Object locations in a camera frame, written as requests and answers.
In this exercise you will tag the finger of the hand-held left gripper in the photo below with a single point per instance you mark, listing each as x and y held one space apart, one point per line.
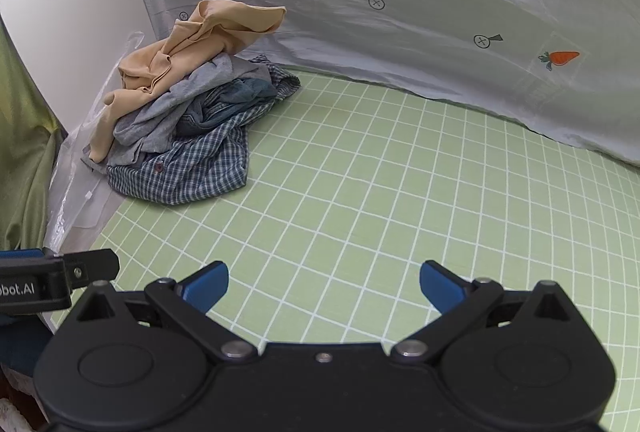
95 264

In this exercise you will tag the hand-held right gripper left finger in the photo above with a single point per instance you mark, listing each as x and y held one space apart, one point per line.
207 284

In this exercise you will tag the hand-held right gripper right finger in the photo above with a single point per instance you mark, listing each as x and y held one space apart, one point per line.
440 284

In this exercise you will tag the beige garment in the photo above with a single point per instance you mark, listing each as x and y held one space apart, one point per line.
165 61

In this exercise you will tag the pile of unfolded clothes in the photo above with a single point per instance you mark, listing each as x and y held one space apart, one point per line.
200 166

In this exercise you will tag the clear plastic bag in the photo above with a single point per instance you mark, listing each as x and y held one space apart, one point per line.
75 197

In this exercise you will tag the green checked bed sheet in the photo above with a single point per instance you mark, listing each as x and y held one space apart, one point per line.
375 192

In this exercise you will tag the olive green cloth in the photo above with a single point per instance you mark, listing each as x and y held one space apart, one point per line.
25 161

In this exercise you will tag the grey-blue shirt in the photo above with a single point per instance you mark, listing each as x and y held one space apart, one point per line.
165 111

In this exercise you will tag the blue denim jeans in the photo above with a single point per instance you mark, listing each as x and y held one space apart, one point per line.
240 96

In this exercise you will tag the grey carrot-print sheet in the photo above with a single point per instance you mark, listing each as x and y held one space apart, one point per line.
400 36

